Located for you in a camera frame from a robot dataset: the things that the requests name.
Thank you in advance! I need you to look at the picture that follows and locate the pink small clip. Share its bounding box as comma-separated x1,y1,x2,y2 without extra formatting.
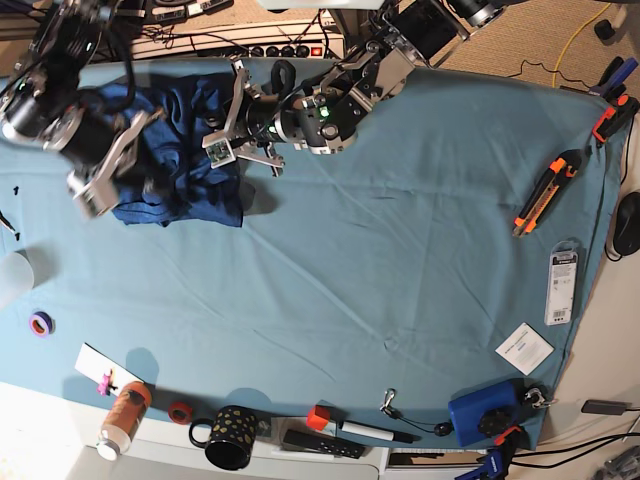
97,369,118,396

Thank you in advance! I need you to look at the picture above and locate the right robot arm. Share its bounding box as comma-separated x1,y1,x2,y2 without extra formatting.
1,1,167,217

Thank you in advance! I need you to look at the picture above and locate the red orange cube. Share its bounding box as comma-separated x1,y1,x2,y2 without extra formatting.
306,405,331,432

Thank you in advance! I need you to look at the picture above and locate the translucent plastic cup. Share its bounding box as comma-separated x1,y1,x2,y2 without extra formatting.
0,252,35,309

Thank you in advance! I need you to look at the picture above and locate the orange black utility knife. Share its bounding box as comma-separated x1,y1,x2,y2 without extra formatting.
512,149,583,238

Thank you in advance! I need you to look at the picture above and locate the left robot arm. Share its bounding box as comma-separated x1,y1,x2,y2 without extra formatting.
202,1,504,176

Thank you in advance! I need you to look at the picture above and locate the dark blue t-shirt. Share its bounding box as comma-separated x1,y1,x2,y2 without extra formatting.
113,74,244,227

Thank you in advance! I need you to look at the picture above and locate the purple tape roll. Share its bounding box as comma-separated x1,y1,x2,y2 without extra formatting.
28,311,54,338

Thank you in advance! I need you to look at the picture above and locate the blue orange clamp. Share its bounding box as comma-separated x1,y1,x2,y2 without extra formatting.
456,425,528,480

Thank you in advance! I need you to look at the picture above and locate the white black marker pen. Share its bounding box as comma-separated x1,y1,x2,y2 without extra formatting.
337,421,418,444

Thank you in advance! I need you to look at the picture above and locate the blue plastic case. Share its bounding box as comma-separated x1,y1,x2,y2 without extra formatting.
448,380,522,447

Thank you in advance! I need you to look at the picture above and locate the carabiner with black lanyard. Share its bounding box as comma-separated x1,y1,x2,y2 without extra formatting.
379,388,454,437

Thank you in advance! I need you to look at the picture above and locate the packaged bit set blister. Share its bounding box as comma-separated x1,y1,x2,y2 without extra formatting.
544,240,579,326

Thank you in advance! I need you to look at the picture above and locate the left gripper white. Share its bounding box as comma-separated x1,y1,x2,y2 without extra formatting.
202,57,285,177

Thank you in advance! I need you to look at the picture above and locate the orange plastic bottle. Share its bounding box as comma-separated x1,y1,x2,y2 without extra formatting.
96,381,152,461

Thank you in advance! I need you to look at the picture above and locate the black computer mouse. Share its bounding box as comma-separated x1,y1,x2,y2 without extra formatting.
612,191,640,257

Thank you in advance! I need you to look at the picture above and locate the black power adapter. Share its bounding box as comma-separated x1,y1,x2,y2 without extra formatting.
581,399,630,416

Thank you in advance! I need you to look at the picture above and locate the black mug gold pattern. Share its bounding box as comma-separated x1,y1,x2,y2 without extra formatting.
188,405,259,471

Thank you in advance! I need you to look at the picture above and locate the white paper card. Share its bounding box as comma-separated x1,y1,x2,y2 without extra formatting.
74,343,130,388

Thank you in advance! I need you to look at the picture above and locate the red tape roll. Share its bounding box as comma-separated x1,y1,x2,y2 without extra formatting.
167,401,194,425

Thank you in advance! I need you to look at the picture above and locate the white power strip red switch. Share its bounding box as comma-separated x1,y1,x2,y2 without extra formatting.
195,43,326,58

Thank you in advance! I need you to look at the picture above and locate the black remote control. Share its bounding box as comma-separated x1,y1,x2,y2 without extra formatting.
282,430,366,459

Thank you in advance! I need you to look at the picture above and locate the white square paper leaflet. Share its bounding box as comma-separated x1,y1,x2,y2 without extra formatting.
495,323,554,376

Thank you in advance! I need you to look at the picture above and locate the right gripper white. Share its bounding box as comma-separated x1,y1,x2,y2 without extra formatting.
67,109,165,218

